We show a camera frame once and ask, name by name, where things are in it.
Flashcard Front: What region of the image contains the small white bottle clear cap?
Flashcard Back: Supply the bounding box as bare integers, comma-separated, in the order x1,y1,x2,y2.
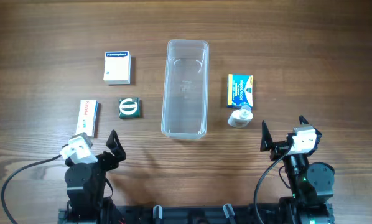
228,105,253,128

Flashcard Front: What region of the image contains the blue VapoDrops lozenge box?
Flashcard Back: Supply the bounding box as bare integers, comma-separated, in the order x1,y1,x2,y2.
226,74,253,108

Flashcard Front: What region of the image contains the white Hansaplast plaster box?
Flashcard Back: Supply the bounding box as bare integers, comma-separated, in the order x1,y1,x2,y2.
103,51,131,85

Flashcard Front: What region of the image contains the clear plastic container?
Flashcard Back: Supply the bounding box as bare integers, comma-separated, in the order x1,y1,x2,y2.
161,39,209,140

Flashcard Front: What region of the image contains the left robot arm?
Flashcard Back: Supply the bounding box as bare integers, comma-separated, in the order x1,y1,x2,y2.
58,130,126,223

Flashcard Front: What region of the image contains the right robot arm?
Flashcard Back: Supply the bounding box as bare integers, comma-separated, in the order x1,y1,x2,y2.
253,115,335,224

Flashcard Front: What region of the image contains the white Panadol box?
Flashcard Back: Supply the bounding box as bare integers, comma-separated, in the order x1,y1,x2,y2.
75,100,98,138

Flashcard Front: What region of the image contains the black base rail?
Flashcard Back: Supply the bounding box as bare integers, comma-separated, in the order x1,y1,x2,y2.
57,203,333,224

